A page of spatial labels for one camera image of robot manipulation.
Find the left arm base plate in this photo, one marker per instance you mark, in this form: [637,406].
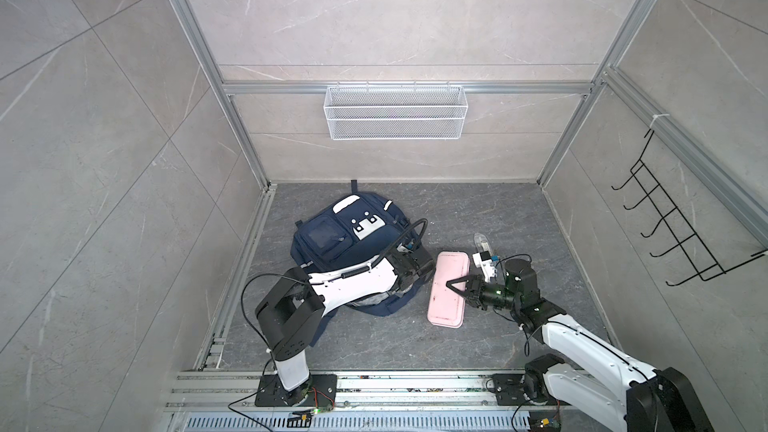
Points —
[319,391]

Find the navy blue student backpack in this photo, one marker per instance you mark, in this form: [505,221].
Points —
[355,229]

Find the pink pencil case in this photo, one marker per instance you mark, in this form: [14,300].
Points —
[446,308]

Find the white wire mesh basket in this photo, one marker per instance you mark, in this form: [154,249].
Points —
[395,113]

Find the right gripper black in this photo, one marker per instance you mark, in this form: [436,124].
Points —
[474,293]

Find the black wire hook rack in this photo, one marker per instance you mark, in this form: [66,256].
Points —
[684,236]

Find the small clear plastic object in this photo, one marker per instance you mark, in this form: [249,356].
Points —
[481,243]

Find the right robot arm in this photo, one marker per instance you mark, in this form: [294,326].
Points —
[582,370]

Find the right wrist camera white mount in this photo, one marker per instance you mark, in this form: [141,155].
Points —
[487,263]

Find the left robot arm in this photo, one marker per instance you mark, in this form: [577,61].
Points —
[298,306]

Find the aluminium front rail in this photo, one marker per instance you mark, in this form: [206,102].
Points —
[447,400]

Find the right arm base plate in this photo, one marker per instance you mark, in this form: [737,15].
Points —
[519,389]

